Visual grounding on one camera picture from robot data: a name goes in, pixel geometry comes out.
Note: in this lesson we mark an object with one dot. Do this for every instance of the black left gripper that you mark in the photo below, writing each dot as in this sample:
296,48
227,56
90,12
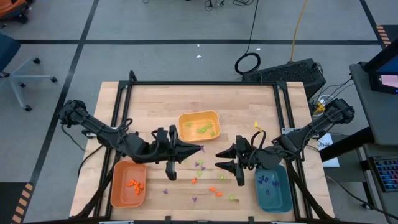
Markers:
164,149

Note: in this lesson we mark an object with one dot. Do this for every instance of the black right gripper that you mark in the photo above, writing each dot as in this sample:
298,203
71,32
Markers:
245,155

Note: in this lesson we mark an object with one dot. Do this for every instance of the orange plastic bin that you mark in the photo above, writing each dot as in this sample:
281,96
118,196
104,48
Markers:
122,196

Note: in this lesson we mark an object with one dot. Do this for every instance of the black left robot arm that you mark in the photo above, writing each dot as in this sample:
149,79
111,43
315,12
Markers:
102,132

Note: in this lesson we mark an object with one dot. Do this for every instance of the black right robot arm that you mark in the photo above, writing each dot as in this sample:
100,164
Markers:
311,129

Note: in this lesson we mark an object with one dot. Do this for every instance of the yellow plastic bin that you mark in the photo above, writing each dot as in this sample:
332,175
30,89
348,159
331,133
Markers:
196,135

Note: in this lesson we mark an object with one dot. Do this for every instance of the teal plastic bin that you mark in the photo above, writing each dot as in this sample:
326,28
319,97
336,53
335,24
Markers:
273,202

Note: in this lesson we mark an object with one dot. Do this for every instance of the white paper label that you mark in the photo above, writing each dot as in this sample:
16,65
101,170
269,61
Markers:
328,149

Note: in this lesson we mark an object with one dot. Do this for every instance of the black desk leg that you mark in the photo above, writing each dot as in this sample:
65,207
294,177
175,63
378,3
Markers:
345,144

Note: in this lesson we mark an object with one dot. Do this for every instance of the grey keyboard shelf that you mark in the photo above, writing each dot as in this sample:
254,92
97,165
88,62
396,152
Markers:
373,202

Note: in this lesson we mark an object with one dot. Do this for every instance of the grey desk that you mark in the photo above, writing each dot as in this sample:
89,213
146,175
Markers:
376,115

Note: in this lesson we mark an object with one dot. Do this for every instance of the backlit keyboard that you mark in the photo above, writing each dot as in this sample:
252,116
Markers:
387,172

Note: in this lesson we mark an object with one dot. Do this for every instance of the black orange striped floor mat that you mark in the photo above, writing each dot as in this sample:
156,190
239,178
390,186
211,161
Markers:
385,34
18,202

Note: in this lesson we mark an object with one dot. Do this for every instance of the black monitor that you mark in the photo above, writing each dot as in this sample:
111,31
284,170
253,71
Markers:
384,71

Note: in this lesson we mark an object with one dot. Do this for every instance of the blue office chair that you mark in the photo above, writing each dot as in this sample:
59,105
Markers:
7,49

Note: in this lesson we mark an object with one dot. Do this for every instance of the orange chair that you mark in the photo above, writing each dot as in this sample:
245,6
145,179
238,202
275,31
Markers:
12,7

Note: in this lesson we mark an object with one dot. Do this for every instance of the white metal bracket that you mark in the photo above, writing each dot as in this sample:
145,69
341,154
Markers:
286,130
88,134

